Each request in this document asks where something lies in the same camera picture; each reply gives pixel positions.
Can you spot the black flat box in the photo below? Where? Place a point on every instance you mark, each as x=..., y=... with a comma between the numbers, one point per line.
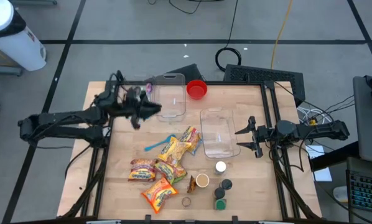
x=189, y=73

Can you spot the narrow clear plastic bin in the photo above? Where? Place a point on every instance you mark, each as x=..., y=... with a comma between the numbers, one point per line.
x=136, y=81

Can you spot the orange ramen noodle pack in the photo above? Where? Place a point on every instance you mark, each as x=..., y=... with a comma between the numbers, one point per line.
x=158, y=194

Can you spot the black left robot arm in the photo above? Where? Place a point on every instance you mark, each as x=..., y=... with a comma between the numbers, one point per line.
x=64, y=118

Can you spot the white trash can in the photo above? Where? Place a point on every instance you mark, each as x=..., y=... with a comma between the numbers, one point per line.
x=18, y=46

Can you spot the red plastic bowl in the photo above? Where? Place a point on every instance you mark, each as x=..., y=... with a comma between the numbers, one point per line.
x=197, y=90

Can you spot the red-edged ramen noodle pack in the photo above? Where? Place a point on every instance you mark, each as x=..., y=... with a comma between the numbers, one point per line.
x=142, y=170

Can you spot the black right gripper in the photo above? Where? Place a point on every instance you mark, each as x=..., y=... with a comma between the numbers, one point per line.
x=265, y=133

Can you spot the black-lid dark spice jar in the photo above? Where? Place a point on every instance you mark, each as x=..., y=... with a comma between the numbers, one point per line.
x=219, y=193

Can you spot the wide clear plastic bin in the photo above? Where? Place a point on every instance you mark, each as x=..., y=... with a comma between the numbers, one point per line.
x=173, y=93
x=217, y=124

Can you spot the white computer mouse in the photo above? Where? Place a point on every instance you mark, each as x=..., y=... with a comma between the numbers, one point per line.
x=340, y=194

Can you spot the blue-edged ramen noodle pack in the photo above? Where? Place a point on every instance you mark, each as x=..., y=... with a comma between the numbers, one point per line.
x=192, y=135

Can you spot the purple plastic spoon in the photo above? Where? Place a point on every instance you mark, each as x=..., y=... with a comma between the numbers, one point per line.
x=148, y=88

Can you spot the white paper sheet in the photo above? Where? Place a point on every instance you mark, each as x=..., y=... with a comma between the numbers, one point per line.
x=325, y=175

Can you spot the teal plastic spoon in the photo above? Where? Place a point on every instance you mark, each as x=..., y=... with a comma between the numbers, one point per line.
x=158, y=144

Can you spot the green-lid spice jar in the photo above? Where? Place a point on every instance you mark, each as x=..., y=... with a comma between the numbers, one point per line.
x=220, y=204

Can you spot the green-edged ramen noodle pack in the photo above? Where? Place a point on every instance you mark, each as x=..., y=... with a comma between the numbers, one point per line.
x=173, y=174

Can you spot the yellow ramen noodle pack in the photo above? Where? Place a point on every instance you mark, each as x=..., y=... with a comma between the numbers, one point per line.
x=173, y=150

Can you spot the beige cup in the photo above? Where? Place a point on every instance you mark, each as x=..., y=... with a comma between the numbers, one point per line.
x=202, y=180

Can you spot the orange brown foil pouch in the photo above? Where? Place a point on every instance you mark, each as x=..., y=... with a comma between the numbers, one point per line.
x=191, y=184

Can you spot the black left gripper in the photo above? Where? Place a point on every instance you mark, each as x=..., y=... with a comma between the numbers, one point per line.
x=133, y=105

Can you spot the dark grey bottle cap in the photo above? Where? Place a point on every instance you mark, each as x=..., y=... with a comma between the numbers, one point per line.
x=226, y=184

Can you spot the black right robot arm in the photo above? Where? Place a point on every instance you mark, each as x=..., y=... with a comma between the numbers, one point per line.
x=323, y=130

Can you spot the backlit computer keyboard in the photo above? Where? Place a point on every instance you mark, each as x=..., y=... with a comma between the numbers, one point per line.
x=368, y=193

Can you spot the white-lid seasoning jar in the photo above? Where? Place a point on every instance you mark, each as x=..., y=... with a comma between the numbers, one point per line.
x=220, y=167

